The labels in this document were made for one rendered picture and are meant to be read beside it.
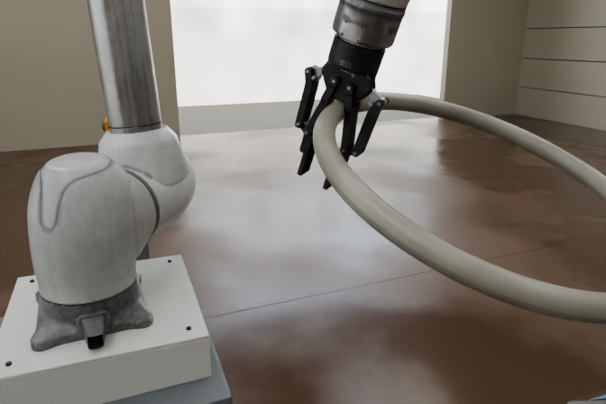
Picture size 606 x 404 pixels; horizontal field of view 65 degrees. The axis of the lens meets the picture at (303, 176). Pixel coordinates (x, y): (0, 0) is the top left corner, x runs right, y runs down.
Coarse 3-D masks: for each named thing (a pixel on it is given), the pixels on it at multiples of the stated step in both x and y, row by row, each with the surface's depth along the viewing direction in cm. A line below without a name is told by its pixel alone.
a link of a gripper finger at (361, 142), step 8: (384, 96) 69; (376, 104) 67; (384, 104) 68; (368, 112) 69; (376, 112) 68; (368, 120) 69; (376, 120) 71; (368, 128) 69; (360, 136) 70; (368, 136) 71; (360, 144) 71; (352, 152) 72; (360, 152) 72
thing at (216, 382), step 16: (0, 320) 96; (192, 384) 78; (208, 384) 78; (224, 384) 78; (128, 400) 75; (144, 400) 75; (160, 400) 75; (176, 400) 75; (192, 400) 75; (208, 400) 75; (224, 400) 75
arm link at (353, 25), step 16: (352, 0) 61; (336, 16) 64; (352, 16) 62; (368, 16) 61; (384, 16) 61; (400, 16) 62; (336, 32) 64; (352, 32) 63; (368, 32) 62; (384, 32) 62; (368, 48) 64; (384, 48) 64
